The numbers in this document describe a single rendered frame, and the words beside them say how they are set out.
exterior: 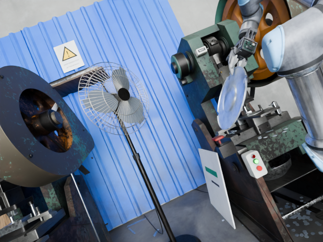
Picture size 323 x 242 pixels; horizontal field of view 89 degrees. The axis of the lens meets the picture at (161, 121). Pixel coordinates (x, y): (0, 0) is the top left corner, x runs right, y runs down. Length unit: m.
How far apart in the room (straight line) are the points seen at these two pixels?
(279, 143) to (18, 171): 1.49
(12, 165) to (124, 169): 1.50
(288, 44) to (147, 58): 2.17
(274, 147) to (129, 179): 1.80
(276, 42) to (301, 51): 0.07
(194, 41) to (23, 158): 1.24
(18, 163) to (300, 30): 1.26
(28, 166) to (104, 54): 1.91
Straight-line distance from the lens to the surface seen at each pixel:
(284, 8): 1.39
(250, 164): 1.03
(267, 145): 1.21
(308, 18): 0.62
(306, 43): 0.61
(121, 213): 2.57
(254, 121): 1.24
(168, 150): 2.36
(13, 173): 1.21
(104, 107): 1.22
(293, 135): 1.31
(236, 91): 0.78
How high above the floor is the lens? 0.93
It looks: 3 degrees up
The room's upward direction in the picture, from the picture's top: 24 degrees counter-clockwise
